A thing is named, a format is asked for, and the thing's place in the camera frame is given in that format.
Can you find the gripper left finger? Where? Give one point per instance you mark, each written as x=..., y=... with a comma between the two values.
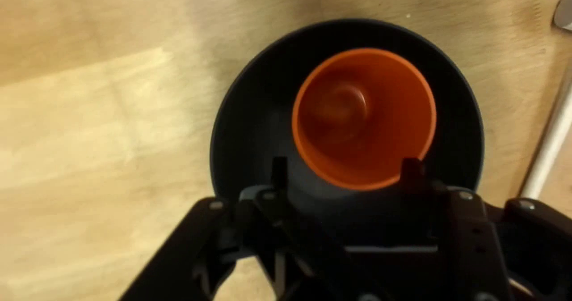
x=250, y=229

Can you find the orange cup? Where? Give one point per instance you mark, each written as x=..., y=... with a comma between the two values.
x=364, y=117

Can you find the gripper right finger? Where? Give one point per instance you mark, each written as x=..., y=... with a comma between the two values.
x=473, y=238

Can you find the black bowl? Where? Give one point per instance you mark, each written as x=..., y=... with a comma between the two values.
x=254, y=126

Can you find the white table leg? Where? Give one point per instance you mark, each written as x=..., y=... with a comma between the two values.
x=552, y=144

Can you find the grey metal object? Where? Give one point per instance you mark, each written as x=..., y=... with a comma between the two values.
x=564, y=12

